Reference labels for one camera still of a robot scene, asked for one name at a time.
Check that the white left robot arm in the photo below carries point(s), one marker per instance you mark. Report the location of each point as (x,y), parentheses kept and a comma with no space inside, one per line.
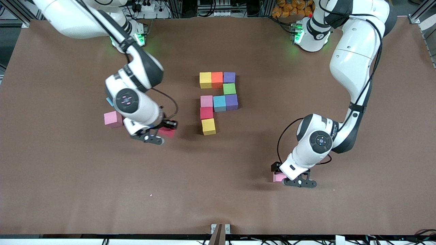
(320,140)

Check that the light blue foam cube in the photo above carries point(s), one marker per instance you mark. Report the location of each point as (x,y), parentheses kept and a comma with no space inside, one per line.
(109,101)
(219,103)

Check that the metal mount bracket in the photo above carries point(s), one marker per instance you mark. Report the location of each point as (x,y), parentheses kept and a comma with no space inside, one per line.
(220,234)

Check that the bag of orange items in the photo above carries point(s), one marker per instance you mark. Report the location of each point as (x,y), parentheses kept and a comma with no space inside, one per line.
(289,8)

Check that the orange foam cube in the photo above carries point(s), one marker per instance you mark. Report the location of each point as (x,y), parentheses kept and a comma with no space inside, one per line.
(217,80)

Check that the white equipment box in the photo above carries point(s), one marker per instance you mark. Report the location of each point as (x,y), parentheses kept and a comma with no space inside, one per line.
(218,13)

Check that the purple foam cube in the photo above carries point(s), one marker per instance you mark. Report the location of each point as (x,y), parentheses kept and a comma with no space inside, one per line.
(229,77)
(231,102)

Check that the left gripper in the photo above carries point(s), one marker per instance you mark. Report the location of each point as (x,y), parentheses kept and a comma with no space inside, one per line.
(275,167)

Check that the aluminium frame corner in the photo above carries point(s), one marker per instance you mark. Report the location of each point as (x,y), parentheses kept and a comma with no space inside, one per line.
(420,15)
(17,10)

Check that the brown table cover sheet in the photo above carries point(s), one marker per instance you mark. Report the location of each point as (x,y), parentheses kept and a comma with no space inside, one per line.
(218,204)

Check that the green foam cube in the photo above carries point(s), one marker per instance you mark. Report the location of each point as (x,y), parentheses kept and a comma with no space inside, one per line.
(229,89)

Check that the pink foam cube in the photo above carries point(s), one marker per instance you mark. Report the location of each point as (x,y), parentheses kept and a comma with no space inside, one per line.
(206,101)
(278,177)
(112,119)

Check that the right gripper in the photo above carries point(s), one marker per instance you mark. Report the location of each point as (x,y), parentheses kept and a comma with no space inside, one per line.
(167,123)

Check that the red foam cube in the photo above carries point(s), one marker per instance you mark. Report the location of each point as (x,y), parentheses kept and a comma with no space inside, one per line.
(167,133)
(206,113)

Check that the white power strip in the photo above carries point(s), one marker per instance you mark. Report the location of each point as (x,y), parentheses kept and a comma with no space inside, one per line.
(150,7)

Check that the white tag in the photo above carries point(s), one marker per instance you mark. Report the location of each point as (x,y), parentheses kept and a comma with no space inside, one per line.
(340,240)

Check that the aluminium frame post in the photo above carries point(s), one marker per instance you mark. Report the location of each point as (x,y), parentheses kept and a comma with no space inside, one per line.
(177,8)
(265,6)

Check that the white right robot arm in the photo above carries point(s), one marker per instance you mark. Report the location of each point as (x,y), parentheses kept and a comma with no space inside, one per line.
(127,100)

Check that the yellow foam cube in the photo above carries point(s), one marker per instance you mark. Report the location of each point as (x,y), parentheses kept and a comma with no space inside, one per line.
(208,126)
(205,80)

